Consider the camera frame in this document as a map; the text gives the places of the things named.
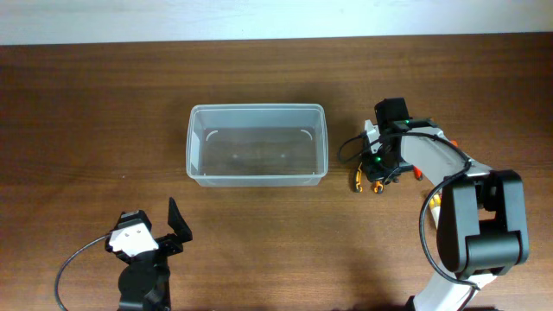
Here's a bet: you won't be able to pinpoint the clear plastic container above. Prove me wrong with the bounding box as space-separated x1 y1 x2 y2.
186 103 329 187

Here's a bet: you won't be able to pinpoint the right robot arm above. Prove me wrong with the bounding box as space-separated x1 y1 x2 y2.
357 98 530 310

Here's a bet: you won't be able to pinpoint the red handled side cutters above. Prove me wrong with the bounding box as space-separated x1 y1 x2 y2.
392 167 423 183

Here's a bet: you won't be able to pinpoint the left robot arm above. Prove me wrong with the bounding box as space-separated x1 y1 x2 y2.
105 198 193 311

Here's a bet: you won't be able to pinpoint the clear box of bits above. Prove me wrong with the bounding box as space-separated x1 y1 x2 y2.
429 194 442 227

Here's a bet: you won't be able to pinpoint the orange black long-nose pliers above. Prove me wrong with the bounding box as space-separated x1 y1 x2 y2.
353 163 384 194

